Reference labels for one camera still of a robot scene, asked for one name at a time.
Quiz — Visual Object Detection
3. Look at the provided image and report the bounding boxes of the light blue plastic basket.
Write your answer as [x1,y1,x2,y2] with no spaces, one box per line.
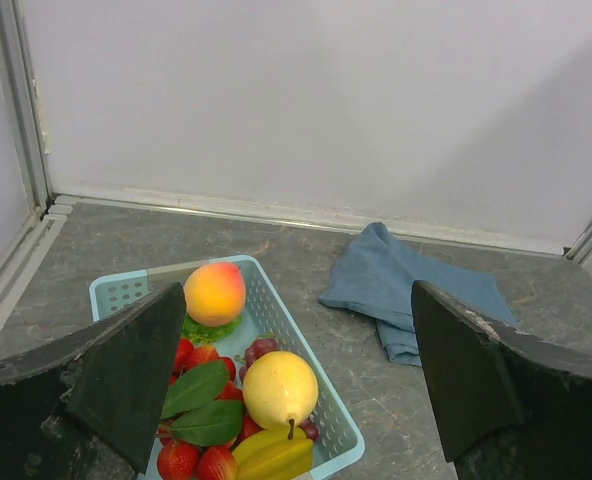
[89,255,365,479]

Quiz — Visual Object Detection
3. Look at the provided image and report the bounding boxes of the aluminium frame post left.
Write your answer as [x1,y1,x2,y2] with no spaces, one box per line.
[0,1,54,216]

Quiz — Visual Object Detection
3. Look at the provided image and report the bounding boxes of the green toy leaves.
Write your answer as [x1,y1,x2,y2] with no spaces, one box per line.
[160,359,244,447]

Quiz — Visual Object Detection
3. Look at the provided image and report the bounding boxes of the yellow toy pear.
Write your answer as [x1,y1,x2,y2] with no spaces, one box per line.
[242,351,319,440]

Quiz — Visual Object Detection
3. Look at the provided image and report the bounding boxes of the red toy strawberry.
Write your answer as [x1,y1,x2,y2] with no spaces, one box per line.
[156,440,200,480]
[184,345,220,371]
[195,446,238,480]

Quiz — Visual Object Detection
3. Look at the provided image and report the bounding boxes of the green toy grapes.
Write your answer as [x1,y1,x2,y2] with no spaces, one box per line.
[181,314,243,346]

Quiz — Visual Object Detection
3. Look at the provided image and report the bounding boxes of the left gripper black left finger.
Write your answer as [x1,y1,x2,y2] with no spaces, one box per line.
[0,283,185,479]

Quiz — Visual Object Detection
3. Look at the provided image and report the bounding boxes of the blue folded cloth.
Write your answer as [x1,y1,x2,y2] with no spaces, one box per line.
[319,222,516,367]

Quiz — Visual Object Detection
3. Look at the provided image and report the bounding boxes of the orange-red toy peach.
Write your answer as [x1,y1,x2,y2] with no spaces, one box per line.
[184,262,246,328]

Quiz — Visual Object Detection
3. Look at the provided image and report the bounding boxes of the yellow toy starfruit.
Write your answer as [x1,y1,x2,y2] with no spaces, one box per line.
[233,428,314,480]

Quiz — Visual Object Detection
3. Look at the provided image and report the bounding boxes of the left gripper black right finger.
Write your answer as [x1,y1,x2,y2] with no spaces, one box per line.
[411,281,592,479]

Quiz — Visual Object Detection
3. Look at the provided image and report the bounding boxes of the purple toy grapes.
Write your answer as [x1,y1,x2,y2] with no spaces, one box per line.
[235,336,280,381]

